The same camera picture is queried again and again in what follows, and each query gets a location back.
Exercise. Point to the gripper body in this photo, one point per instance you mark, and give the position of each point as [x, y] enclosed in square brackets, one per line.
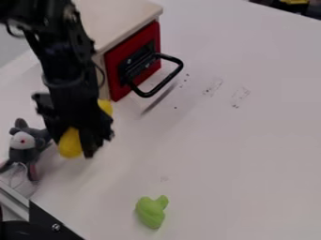
[73, 109]

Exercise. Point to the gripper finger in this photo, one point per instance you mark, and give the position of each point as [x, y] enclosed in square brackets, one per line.
[93, 142]
[52, 132]

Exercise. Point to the yellow toy corn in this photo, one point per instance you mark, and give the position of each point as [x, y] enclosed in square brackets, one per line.
[70, 145]

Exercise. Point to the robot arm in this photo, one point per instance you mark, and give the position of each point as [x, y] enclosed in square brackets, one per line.
[58, 47]

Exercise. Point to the red drawer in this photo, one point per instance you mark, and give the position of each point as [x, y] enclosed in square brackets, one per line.
[127, 57]

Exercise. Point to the grey plush animal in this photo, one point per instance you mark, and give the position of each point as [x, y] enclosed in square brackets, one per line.
[26, 143]

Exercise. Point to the green toy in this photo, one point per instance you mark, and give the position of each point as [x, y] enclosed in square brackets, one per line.
[151, 212]

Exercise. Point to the cabinet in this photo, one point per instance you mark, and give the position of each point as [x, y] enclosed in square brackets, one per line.
[113, 18]

